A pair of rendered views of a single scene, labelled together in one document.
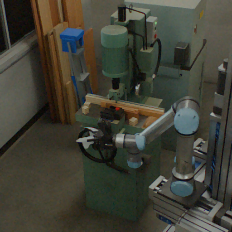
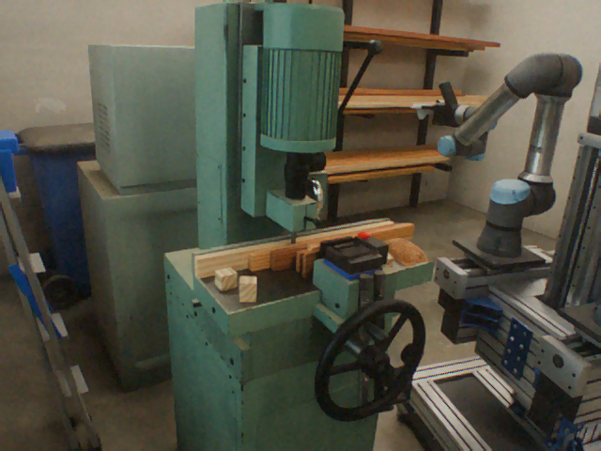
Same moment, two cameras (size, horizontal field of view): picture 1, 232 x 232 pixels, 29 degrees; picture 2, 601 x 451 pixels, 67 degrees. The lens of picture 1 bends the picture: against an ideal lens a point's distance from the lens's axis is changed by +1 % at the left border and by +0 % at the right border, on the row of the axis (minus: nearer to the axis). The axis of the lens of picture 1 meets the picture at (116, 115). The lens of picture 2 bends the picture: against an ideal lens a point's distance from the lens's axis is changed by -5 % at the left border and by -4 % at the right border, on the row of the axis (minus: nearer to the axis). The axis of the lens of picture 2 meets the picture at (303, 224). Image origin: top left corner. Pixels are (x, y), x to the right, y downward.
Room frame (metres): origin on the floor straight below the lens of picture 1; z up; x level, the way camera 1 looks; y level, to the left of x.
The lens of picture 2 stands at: (2.13, 0.92, 1.41)
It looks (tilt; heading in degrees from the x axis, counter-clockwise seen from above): 20 degrees down; 303
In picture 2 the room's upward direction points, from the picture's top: 3 degrees clockwise
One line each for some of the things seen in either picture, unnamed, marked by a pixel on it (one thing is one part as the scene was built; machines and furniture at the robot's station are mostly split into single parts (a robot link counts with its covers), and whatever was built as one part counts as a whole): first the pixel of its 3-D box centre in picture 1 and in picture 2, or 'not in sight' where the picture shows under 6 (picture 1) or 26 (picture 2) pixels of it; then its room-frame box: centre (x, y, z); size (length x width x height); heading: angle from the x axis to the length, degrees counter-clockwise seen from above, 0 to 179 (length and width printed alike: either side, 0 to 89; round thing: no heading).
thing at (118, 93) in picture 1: (117, 92); (291, 211); (2.78, -0.01, 1.03); 0.14 x 0.07 x 0.09; 156
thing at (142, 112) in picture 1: (135, 110); (339, 244); (2.70, -0.13, 0.92); 0.54 x 0.02 x 0.04; 66
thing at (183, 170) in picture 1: (184, 151); not in sight; (1.86, -0.35, 1.19); 0.15 x 0.12 x 0.55; 168
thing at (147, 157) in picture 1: (143, 163); (391, 364); (2.53, -0.18, 0.58); 0.12 x 0.08 x 0.08; 156
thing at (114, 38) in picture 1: (114, 51); (300, 79); (2.76, 0.00, 1.35); 0.18 x 0.18 x 0.31
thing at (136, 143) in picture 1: (134, 142); not in sight; (1.92, -0.09, 1.21); 0.11 x 0.08 x 0.09; 78
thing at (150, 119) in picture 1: (151, 121); (402, 247); (2.56, -0.23, 0.92); 0.14 x 0.09 x 0.04; 156
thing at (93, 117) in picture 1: (117, 121); (331, 285); (2.64, 0.00, 0.87); 0.61 x 0.30 x 0.06; 66
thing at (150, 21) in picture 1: (151, 30); not in sight; (3.00, -0.26, 1.40); 0.10 x 0.06 x 0.16; 156
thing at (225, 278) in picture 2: (87, 104); (225, 279); (2.80, 0.21, 0.92); 0.04 x 0.04 x 0.04; 69
